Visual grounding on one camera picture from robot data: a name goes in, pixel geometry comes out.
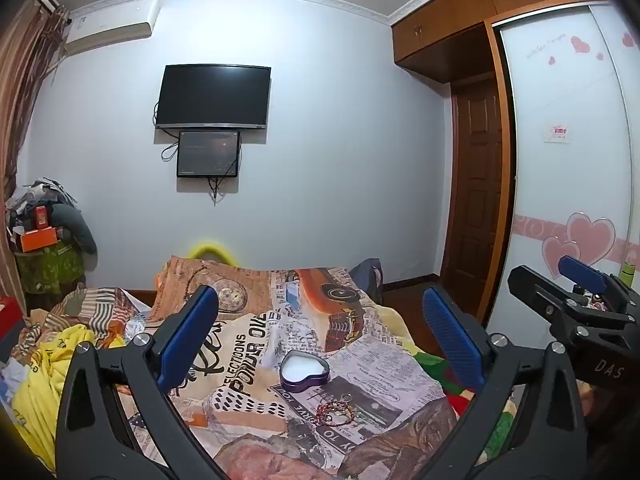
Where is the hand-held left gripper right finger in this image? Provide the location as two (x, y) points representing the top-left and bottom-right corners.
(422, 286), (586, 480)

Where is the yellow plastic object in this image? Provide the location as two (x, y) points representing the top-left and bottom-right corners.
(180, 241), (238, 266)

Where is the white heart-print wardrobe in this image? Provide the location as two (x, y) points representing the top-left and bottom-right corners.
(485, 2), (640, 341)

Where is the orange box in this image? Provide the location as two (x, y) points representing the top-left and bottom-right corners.
(20, 229), (58, 252)

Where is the wooden overhead cabinet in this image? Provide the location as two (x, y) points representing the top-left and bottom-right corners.
(391, 0), (608, 83)

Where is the yellow cloth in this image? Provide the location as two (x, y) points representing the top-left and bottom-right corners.
(11, 324), (126, 473)

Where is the brown wooden door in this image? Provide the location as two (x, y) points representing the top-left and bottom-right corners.
(440, 72), (511, 328)

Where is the striped cloth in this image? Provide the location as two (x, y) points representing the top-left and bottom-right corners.
(22, 282), (151, 351)

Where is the black monitor cable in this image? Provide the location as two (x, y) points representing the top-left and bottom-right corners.
(152, 102), (243, 206)

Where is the pile of clutter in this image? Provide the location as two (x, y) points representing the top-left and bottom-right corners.
(6, 177), (98, 296)

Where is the dark blue cloth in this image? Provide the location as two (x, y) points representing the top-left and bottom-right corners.
(349, 258), (385, 307)

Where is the black wall television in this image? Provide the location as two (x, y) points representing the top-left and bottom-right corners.
(154, 64), (272, 131)

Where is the white air conditioner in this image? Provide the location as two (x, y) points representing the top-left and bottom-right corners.
(64, 0), (161, 56)

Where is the red box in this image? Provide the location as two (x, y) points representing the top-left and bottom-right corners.
(0, 296), (27, 361)

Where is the brown striped curtain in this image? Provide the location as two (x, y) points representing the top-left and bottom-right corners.
(0, 0), (70, 306)

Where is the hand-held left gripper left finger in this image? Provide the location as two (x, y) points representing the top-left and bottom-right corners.
(55, 285), (228, 480)

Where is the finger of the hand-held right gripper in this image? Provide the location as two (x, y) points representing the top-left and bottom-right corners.
(559, 255), (640, 321)
(508, 265), (636, 336)

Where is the red string bracelet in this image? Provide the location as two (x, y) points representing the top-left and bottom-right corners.
(315, 400), (357, 428)

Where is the small black wall monitor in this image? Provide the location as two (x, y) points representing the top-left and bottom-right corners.
(176, 130), (242, 179)

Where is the newspaper print blanket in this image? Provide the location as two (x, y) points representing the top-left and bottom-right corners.
(112, 255), (463, 480)

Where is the purple heart-shaped tin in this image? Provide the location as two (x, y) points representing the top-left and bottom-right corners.
(278, 351), (331, 394)

